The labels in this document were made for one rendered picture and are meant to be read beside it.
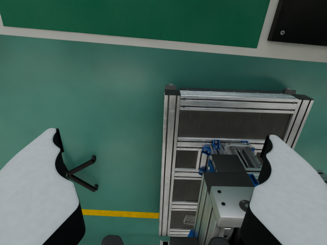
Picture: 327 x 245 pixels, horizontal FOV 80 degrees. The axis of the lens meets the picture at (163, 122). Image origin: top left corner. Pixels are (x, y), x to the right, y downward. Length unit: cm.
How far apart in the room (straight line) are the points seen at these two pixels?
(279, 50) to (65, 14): 52
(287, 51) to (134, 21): 38
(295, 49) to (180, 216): 146
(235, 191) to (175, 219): 129
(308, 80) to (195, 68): 75
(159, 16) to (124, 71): 84
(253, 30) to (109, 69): 97
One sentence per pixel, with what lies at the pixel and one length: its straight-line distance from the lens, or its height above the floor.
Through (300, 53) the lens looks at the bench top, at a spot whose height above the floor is 75.
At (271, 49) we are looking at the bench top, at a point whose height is 75.
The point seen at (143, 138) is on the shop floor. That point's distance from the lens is 150.
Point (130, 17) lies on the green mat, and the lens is 52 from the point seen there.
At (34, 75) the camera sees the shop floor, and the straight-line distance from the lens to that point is 154.
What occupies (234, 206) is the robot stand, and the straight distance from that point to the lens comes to 50.
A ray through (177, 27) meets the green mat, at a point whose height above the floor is 75.
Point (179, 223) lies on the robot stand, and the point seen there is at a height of 21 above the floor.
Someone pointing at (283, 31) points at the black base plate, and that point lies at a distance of 57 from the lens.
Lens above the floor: 127
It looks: 63 degrees down
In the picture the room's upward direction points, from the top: 179 degrees clockwise
